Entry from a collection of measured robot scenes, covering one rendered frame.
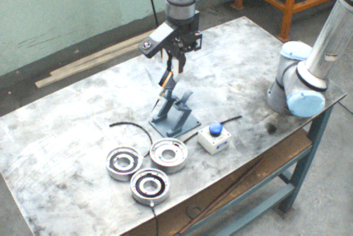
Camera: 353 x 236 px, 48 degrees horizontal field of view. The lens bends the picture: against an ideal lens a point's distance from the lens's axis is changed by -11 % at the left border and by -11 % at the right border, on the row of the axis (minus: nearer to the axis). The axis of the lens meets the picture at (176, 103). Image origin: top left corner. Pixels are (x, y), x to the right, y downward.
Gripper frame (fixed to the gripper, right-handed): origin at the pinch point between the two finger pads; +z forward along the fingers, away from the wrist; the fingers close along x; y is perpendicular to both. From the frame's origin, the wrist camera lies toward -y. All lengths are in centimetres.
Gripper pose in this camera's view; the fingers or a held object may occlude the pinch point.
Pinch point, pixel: (171, 76)
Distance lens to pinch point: 122.8
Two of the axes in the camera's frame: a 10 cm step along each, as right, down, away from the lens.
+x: -6.1, -5.6, 5.6
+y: 7.9, -4.0, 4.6
